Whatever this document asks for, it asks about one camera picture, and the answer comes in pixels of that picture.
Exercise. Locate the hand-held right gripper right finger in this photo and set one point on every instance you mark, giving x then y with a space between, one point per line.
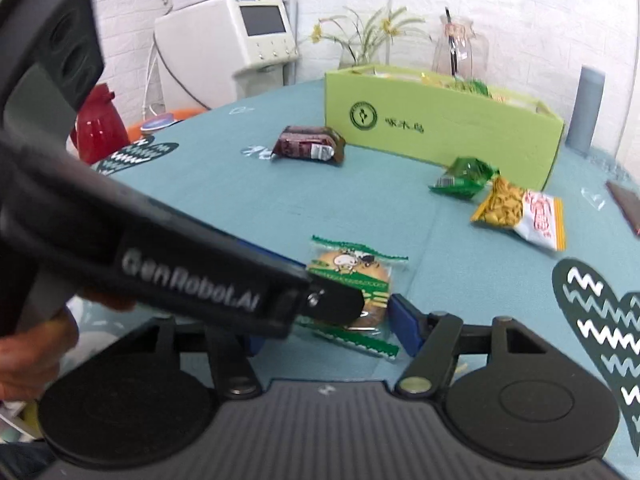
406 325

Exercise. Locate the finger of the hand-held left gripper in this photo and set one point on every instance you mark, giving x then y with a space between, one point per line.
335 305

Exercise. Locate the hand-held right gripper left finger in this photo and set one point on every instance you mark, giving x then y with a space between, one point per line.
235 367

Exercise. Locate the clear cookie packet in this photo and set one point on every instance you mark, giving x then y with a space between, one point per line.
355 267

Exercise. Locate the green cardboard box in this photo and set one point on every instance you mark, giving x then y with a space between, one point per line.
450 125

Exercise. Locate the person's left hand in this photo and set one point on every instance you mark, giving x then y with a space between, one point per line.
35 360

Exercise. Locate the red thermos jug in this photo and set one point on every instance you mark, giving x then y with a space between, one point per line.
100 130

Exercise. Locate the green snack packet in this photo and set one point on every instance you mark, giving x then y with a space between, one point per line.
472 87
462 177

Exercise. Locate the yellow white cracker packet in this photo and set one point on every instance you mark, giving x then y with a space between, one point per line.
520 212

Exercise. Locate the dark red snack packet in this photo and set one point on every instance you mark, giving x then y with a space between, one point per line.
305 145

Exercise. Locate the white water dispenser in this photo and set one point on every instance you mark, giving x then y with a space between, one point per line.
210 55

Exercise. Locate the clear glass pitcher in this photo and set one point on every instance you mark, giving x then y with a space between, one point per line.
460 50

